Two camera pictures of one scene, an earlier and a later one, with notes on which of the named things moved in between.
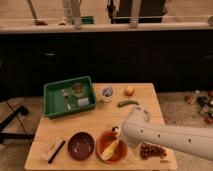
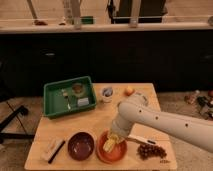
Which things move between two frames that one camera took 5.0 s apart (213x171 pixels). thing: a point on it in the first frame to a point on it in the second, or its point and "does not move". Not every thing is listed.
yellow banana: (107, 154) to (111, 141)
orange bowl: (120, 151) does not move
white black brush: (52, 150) does not move
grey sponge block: (83, 101) does not move
